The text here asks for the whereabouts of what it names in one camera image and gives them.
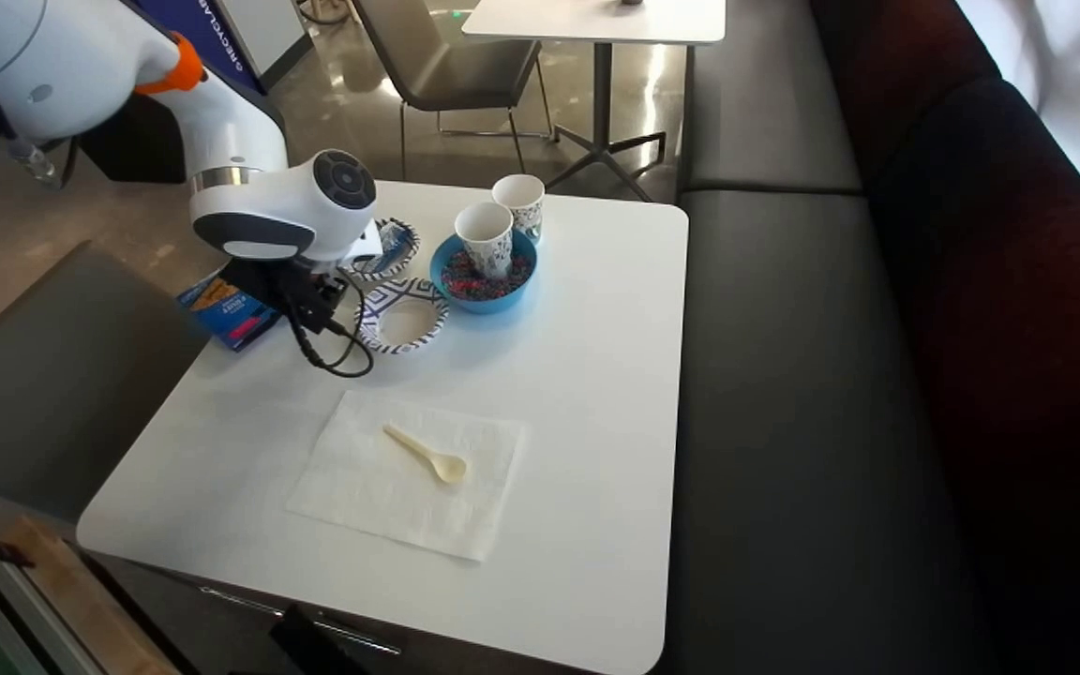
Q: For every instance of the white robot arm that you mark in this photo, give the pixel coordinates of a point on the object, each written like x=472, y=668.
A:
x=64, y=60

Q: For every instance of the black bench sofa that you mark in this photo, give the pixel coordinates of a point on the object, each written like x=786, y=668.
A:
x=816, y=436

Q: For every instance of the wooden shelf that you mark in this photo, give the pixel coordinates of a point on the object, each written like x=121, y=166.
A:
x=77, y=600

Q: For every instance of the silver blue wrapper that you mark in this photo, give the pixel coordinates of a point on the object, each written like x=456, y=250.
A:
x=396, y=241

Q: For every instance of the blue bowl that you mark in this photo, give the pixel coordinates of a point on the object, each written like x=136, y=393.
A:
x=488, y=302

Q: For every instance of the red snacks in bowl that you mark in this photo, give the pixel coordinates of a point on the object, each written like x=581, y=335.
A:
x=468, y=287

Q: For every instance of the white panel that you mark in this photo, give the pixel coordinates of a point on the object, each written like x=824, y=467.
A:
x=262, y=30

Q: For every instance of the cream plastic spoon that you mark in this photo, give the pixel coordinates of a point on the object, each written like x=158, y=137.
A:
x=449, y=470

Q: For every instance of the patterned white paper cup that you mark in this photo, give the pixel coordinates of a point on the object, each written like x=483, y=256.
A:
x=487, y=236
x=523, y=198

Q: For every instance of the white side table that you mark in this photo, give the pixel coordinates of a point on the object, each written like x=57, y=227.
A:
x=592, y=20

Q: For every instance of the grey chair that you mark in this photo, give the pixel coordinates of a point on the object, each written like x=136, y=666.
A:
x=439, y=48

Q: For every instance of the blue snack box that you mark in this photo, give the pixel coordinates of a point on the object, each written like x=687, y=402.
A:
x=236, y=322

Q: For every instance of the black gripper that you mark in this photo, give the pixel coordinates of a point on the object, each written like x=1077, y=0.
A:
x=282, y=287

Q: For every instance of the grey seat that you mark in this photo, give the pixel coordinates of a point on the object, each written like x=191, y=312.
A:
x=56, y=397

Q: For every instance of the white paper napkin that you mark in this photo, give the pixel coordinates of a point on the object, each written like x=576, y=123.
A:
x=366, y=501

